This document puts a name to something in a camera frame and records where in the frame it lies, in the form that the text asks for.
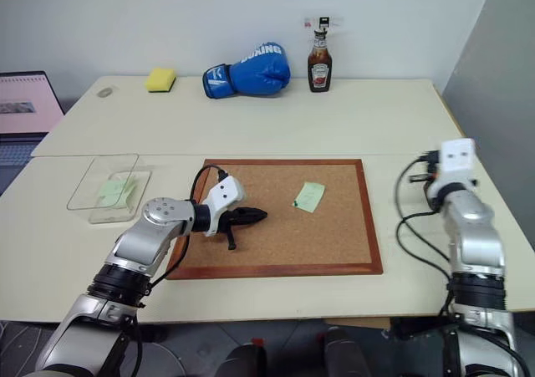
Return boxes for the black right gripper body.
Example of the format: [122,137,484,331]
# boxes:
[421,168,443,211]

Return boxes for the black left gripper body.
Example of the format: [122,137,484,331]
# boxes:
[220,207,245,237]

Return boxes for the green sticky note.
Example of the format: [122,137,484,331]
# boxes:
[96,179,127,209]
[291,181,326,214]

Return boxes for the clear plastic box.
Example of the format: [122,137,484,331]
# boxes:
[66,153,152,226]

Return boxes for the dark rounded shape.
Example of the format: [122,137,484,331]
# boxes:
[215,339,268,377]
[324,325,376,377]

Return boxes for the blue boxing glove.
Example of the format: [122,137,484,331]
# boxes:
[202,41,291,100]

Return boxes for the yellow sponge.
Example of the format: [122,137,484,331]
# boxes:
[144,67,177,94]

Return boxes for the ketchup bottle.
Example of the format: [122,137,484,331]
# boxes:
[307,28,334,94]

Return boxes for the laptop with pink screen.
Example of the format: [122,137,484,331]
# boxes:
[0,70,67,196]

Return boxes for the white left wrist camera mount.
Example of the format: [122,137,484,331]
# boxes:
[203,176,248,238]

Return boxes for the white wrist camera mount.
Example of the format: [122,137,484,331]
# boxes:
[203,176,248,238]
[425,137,478,202]

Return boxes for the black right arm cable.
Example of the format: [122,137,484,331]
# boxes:
[395,150,457,313]

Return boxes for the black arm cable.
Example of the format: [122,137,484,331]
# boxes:
[395,150,457,313]
[148,165,229,294]

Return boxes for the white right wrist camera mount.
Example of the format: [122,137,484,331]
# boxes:
[425,137,478,202]

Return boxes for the cork board with wooden frame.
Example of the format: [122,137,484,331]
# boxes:
[166,158,385,281]

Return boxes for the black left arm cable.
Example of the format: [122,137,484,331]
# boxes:
[148,165,229,294]

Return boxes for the white wall label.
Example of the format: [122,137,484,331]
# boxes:
[303,15,344,31]

